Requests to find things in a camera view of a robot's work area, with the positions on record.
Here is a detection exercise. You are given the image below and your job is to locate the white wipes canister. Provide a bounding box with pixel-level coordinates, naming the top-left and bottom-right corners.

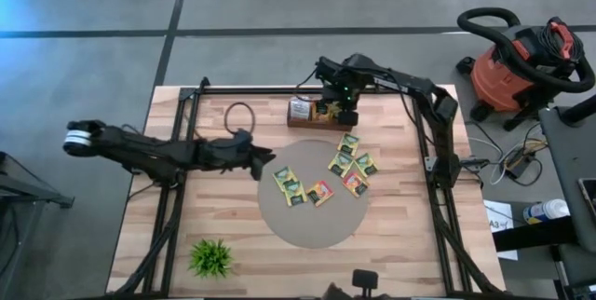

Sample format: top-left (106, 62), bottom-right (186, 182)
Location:
top-left (521, 198), bottom-right (570, 225)

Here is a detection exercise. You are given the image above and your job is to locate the black rectangular device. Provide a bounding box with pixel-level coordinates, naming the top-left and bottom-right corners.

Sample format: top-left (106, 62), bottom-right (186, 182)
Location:
top-left (351, 269), bottom-right (379, 299)

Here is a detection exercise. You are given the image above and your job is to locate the orange black shop vacuum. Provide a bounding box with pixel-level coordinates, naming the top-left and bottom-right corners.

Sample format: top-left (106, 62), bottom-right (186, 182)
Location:
top-left (454, 15), bottom-right (587, 132)

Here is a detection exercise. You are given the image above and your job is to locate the green artificial plant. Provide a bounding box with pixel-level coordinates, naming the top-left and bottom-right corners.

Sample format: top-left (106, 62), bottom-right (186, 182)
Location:
top-left (188, 239), bottom-right (234, 280)

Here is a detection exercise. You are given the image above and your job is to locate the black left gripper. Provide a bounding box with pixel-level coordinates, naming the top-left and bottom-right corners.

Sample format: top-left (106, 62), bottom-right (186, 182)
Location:
top-left (204, 139), bottom-right (278, 182)

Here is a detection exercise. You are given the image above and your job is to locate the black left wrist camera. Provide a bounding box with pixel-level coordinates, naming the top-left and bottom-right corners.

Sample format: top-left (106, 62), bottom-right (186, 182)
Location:
top-left (232, 128), bottom-right (255, 150)

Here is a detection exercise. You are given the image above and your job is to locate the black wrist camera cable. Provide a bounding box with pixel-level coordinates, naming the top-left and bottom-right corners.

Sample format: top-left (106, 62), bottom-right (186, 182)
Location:
top-left (223, 102), bottom-right (257, 136)
top-left (292, 69), bottom-right (322, 103)

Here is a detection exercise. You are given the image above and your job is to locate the brown wooden tea organiser box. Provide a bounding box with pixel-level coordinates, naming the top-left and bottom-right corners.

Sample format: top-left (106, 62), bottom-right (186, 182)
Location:
top-left (286, 96), bottom-right (355, 132)

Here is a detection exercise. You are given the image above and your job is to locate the round grey table mat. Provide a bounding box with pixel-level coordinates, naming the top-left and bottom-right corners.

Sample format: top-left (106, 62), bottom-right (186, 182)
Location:
top-left (257, 139), bottom-right (370, 250)

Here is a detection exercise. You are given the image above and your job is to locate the white paper sheet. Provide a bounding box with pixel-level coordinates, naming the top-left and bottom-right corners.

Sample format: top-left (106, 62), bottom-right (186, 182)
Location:
top-left (482, 199), bottom-right (519, 262)

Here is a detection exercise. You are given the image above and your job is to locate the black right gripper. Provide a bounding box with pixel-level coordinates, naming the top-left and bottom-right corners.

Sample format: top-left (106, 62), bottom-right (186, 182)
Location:
top-left (320, 75), bottom-right (362, 127)

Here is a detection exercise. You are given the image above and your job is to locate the black left wrist camera cable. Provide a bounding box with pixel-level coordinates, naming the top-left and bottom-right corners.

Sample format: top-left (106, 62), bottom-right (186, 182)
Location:
top-left (223, 102), bottom-right (257, 136)

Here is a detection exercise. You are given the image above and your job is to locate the green Ahmad tea packet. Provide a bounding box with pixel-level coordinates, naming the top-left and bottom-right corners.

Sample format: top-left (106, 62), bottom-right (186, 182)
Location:
top-left (272, 165), bottom-right (299, 193)
top-left (354, 152), bottom-right (379, 178)
top-left (328, 151), bottom-right (355, 179)
top-left (283, 181), bottom-right (308, 208)
top-left (337, 131), bottom-right (362, 157)

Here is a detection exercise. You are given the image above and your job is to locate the black metal stand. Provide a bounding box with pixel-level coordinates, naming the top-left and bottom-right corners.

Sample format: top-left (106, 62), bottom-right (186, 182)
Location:
top-left (0, 150), bottom-right (75, 300)

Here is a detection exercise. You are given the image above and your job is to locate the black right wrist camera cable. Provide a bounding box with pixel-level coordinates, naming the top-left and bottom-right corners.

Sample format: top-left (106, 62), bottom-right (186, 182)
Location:
top-left (292, 69), bottom-right (322, 103)

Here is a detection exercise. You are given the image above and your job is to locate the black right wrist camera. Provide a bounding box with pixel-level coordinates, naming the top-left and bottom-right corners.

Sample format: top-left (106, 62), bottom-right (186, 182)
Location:
top-left (316, 56), bottom-right (348, 88)

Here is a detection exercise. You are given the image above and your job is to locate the black shelf bar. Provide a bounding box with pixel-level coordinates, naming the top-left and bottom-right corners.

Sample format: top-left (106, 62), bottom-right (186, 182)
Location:
top-left (492, 215), bottom-right (578, 252)

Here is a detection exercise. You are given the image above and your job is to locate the grey desk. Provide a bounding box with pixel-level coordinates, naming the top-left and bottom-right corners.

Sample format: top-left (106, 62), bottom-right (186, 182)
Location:
top-left (538, 106), bottom-right (596, 254)

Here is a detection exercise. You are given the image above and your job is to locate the black vacuum hose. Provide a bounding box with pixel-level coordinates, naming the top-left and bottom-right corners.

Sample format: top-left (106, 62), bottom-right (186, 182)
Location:
top-left (456, 7), bottom-right (596, 94)

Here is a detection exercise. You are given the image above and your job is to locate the black aluminium table frame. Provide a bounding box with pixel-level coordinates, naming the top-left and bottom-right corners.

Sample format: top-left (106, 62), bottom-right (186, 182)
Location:
top-left (105, 75), bottom-right (508, 300)

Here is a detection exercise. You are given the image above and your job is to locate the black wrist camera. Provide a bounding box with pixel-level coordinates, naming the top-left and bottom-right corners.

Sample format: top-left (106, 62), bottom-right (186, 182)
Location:
top-left (232, 128), bottom-right (255, 150)
top-left (316, 56), bottom-right (348, 88)

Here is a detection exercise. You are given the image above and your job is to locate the black power adapter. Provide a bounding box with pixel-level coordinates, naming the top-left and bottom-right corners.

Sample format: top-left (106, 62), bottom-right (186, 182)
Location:
top-left (505, 150), bottom-right (535, 180)

